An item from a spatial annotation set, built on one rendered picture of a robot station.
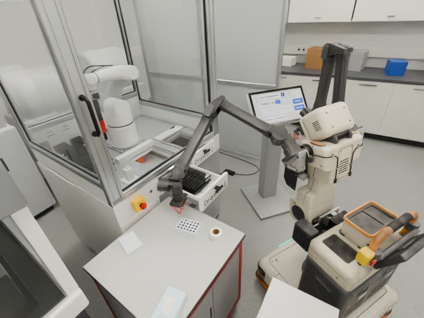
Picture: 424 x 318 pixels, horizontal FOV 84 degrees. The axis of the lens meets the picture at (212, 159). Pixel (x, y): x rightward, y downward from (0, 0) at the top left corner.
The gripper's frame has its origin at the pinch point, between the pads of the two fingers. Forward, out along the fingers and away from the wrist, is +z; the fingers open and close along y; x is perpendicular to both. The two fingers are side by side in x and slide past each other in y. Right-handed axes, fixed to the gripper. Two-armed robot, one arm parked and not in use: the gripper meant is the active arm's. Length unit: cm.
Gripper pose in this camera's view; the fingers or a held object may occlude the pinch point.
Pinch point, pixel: (180, 210)
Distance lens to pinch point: 136.9
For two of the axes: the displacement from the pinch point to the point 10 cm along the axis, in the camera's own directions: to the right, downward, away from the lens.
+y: -3.0, 5.3, -7.9
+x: 9.5, 1.3, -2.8
